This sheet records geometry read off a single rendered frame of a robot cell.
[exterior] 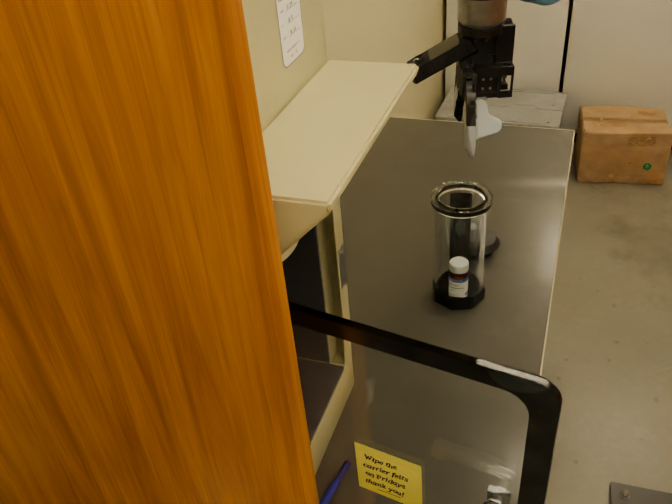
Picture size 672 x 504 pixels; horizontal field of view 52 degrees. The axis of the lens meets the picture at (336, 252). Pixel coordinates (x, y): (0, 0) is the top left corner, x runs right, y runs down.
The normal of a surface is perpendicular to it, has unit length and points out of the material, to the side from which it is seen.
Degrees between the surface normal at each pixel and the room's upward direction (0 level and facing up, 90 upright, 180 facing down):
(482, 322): 0
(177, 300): 90
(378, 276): 0
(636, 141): 86
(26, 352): 90
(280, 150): 0
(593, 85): 90
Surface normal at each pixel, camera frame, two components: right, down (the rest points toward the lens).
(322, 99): -0.07, -0.81
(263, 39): 0.94, 0.13
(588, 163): -0.27, 0.60
